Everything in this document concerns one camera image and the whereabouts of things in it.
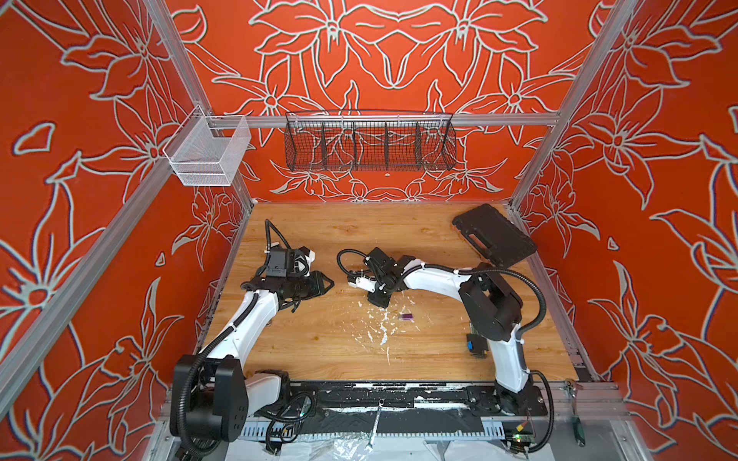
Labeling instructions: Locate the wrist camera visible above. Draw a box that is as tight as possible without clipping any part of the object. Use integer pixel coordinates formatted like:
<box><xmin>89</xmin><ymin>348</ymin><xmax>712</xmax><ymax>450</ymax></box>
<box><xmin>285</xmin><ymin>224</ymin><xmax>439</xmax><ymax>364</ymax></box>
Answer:
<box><xmin>293</xmin><ymin>247</ymin><xmax>316</xmax><ymax>275</ymax></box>
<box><xmin>348</xmin><ymin>276</ymin><xmax>377</xmax><ymax>293</ymax></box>

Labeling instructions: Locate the black wire mesh basket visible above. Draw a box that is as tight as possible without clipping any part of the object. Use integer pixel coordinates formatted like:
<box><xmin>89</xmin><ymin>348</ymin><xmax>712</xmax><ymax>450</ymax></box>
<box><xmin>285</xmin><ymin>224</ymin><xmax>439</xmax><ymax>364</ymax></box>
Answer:
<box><xmin>284</xmin><ymin>109</ymin><xmax>459</xmax><ymax>173</ymax></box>

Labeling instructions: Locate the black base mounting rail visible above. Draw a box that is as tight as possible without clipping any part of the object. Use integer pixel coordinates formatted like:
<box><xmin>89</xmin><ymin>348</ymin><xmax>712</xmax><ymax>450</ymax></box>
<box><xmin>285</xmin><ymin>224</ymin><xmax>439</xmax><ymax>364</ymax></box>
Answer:
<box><xmin>239</xmin><ymin>380</ymin><xmax>553</xmax><ymax>443</ymax></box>

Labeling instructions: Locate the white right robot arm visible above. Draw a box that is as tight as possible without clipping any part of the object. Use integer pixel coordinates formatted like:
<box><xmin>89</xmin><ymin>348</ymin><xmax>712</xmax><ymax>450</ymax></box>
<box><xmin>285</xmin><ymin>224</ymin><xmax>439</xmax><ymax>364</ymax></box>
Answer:
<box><xmin>341</xmin><ymin>248</ymin><xmax>555</xmax><ymax>456</ymax></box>

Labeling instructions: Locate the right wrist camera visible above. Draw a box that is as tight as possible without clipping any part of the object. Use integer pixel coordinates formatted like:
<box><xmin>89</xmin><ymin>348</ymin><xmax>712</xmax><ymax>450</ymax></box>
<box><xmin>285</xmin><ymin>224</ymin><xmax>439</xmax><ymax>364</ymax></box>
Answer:
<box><xmin>348</xmin><ymin>276</ymin><xmax>377</xmax><ymax>293</ymax></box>

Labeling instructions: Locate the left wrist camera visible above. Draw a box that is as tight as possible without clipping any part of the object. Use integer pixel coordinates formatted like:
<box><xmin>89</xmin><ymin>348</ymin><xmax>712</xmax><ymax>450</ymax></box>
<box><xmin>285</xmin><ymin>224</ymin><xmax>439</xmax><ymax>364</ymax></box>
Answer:
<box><xmin>293</xmin><ymin>247</ymin><xmax>316</xmax><ymax>275</ymax></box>

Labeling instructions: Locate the white wire mesh basket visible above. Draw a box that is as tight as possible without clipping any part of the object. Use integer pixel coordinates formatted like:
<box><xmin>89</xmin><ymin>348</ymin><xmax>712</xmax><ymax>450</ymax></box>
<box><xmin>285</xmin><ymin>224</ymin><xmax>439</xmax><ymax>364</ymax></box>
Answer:
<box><xmin>163</xmin><ymin>105</ymin><xmax>252</xmax><ymax>187</ymax></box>

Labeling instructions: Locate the green handled screwdriver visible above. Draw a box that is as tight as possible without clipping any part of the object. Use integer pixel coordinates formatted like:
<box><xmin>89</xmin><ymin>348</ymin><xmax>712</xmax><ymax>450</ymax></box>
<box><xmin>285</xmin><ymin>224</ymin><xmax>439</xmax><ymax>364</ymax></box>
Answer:
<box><xmin>564</xmin><ymin>380</ymin><xmax>586</xmax><ymax>448</ymax></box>

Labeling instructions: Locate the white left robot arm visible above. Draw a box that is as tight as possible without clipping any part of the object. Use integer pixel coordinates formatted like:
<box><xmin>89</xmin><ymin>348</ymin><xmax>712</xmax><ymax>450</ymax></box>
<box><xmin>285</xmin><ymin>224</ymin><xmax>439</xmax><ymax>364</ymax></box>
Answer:
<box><xmin>169</xmin><ymin>221</ymin><xmax>334</xmax><ymax>460</ymax></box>

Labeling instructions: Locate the black plastic tool case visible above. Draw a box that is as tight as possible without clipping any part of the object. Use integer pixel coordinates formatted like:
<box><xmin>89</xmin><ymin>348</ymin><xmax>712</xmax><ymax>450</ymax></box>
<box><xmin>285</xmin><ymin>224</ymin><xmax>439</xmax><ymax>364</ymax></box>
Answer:
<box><xmin>452</xmin><ymin>204</ymin><xmax>537</xmax><ymax>269</ymax></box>

